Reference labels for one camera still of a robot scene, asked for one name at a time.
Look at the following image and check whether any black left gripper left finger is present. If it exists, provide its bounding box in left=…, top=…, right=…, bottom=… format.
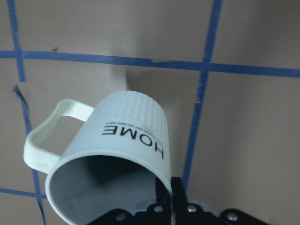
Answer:
left=93, top=179, right=172, bottom=225

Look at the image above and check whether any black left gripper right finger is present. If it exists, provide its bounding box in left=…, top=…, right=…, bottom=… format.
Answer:
left=171, top=177, right=267, bottom=225

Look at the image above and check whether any white HOME mug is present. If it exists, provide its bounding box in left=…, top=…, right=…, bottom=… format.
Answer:
left=23, top=90, right=172, bottom=225

